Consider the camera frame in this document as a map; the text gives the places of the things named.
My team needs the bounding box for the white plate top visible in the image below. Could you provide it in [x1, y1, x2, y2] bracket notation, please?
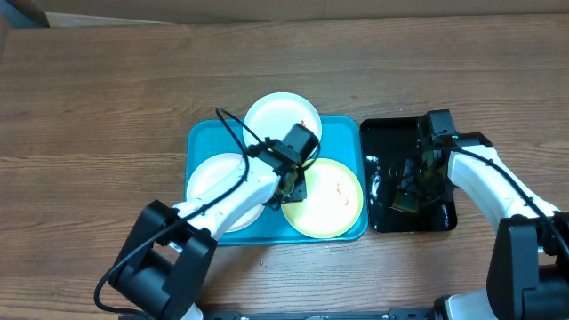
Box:
[244, 92, 322, 140]

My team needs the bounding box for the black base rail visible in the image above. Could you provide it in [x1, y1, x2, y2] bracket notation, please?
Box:
[204, 308, 445, 320]

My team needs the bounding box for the cardboard sheet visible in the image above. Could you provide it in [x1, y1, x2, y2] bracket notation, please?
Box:
[8, 0, 568, 24]

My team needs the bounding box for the white plate left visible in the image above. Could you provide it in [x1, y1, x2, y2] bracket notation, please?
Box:
[186, 153, 264, 233]

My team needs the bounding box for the yellow plate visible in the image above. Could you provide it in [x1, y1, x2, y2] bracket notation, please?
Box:
[282, 158, 364, 239]

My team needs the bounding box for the white plate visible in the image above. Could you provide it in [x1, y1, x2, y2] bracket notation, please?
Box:
[244, 92, 322, 140]
[186, 153, 264, 233]

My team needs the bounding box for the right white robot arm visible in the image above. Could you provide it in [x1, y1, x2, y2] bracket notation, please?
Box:
[392, 132, 568, 320]

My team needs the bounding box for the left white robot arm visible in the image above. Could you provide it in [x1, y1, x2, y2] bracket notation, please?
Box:
[100, 135, 319, 319]

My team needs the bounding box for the teal plastic tray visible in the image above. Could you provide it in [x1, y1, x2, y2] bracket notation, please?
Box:
[185, 115, 365, 245]

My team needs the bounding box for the green yellow sponge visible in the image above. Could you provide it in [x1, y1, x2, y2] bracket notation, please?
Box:
[391, 158, 445, 213]

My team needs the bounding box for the black water tray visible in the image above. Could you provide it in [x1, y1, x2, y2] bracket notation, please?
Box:
[360, 117, 457, 233]

